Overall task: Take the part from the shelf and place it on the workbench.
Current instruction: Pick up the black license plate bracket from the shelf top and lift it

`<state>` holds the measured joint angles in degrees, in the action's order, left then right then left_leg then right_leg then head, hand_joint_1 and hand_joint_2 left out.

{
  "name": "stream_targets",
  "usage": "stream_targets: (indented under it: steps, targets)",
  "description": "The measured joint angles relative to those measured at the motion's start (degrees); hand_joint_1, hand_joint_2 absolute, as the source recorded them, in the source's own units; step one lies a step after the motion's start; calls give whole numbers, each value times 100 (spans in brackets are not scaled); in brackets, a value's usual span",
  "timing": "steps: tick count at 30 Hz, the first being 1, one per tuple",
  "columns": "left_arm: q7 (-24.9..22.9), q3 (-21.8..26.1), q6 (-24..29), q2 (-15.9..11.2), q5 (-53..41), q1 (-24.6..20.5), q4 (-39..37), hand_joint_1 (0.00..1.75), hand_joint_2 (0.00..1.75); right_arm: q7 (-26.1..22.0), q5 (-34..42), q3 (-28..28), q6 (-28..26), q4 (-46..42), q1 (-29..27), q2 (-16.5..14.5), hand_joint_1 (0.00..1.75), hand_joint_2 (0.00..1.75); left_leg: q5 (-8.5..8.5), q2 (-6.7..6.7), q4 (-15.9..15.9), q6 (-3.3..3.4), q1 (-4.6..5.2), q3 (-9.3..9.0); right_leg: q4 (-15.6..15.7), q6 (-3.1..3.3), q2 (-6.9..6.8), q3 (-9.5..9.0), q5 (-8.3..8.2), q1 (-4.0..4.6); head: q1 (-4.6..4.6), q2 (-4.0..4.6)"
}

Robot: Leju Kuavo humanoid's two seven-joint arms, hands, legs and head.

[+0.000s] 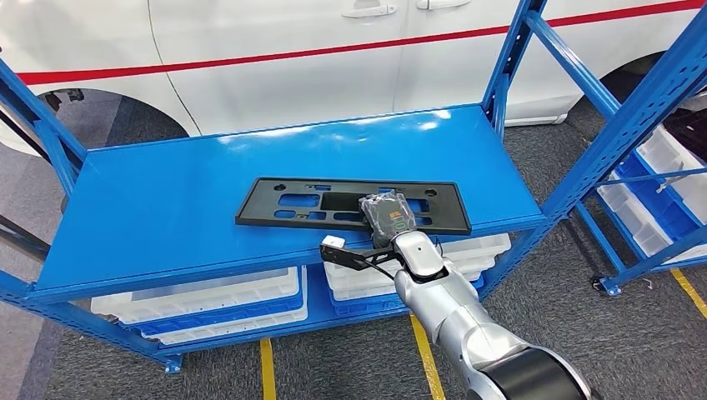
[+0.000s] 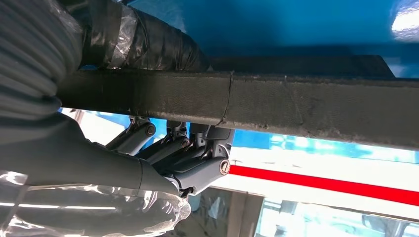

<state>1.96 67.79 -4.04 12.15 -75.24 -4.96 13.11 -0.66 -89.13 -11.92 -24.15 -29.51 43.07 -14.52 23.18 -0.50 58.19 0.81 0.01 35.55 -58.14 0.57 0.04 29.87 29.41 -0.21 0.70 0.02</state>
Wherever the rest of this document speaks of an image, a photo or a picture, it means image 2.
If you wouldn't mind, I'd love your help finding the blue metal shelf rack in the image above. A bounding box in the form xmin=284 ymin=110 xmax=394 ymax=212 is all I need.
xmin=78 ymin=0 xmax=419 ymax=164

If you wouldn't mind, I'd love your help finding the white car with red stripe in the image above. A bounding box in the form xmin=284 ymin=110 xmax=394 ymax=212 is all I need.
xmin=60 ymin=108 xmax=419 ymax=237

